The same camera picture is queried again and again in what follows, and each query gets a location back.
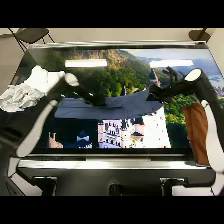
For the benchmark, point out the white grey creased garment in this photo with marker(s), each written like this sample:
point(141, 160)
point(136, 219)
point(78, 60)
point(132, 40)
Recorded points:
point(20, 98)

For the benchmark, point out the dark chair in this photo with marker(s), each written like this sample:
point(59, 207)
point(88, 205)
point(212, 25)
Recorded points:
point(199, 34)

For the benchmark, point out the silver frame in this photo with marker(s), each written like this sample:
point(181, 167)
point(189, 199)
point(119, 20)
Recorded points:
point(100, 164)

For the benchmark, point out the black folding chair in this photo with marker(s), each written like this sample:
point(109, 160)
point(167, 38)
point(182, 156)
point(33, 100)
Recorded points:
point(31, 34)

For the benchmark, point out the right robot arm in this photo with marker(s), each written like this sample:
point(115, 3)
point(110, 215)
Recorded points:
point(213, 133)

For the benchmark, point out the dark grey shirt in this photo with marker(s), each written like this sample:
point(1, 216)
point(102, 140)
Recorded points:
point(116, 106)

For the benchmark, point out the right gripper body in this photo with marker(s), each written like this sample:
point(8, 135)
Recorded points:
point(157, 92)

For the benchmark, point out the brown garment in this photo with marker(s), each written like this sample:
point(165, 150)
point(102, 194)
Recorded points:
point(196, 133)

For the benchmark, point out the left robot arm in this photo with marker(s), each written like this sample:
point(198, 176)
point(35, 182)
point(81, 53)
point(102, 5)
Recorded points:
point(20, 128)

